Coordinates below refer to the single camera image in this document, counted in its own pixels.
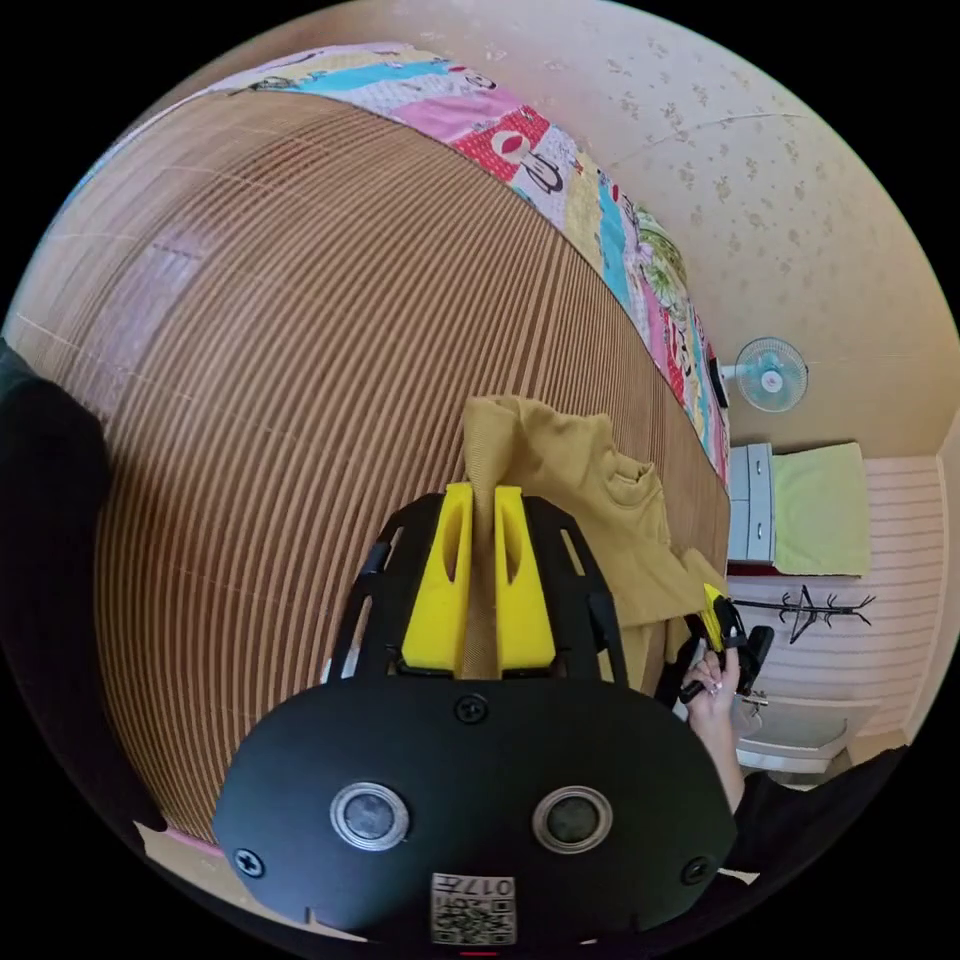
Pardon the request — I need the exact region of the khaki long sleeve shirt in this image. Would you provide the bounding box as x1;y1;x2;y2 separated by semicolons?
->
459;395;733;693

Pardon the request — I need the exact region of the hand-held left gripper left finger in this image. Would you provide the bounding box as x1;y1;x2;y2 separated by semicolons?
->
401;483;476;669

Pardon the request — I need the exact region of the person's right hand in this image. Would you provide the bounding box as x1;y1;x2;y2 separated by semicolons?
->
680;650;742;723

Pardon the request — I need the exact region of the bed with woven mat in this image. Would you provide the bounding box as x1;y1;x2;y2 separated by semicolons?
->
0;41;733;861

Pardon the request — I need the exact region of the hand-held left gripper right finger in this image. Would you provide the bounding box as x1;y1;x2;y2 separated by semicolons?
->
493;485;559;667

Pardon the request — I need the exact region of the grey cupboard with green cloth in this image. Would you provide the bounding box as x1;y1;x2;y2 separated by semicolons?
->
725;440;874;581

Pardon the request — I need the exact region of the white wall fan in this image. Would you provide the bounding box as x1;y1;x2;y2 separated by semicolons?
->
707;335;811;414

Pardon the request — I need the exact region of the person's right forearm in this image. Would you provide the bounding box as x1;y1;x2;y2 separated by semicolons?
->
687;706;748;817

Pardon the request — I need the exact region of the person's body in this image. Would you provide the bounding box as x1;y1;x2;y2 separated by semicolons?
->
0;335;915;905

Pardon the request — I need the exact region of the black coat rack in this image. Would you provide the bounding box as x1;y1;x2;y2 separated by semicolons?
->
730;584;878;647

